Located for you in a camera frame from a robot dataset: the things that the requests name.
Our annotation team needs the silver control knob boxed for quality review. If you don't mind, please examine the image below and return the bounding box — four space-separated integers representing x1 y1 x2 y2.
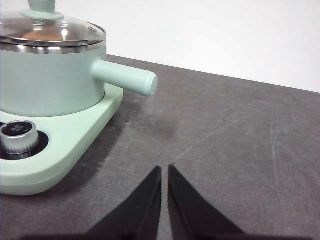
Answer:
0 120 41 157

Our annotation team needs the mint green handled steamer pot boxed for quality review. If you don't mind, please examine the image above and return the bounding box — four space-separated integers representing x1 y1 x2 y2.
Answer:
0 37 159 118

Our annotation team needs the glass pot lid green knob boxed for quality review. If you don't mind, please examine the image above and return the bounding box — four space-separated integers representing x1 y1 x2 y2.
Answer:
0 0 107 49

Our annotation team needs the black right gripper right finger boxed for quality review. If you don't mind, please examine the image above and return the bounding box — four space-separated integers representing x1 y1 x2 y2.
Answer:
167 164 247 240

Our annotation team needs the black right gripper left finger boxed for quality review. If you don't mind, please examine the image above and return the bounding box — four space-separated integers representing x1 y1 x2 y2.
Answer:
87 165 163 240

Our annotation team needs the mint green breakfast machine base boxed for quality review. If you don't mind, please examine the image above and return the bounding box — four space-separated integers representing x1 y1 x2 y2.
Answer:
0 83 125 197

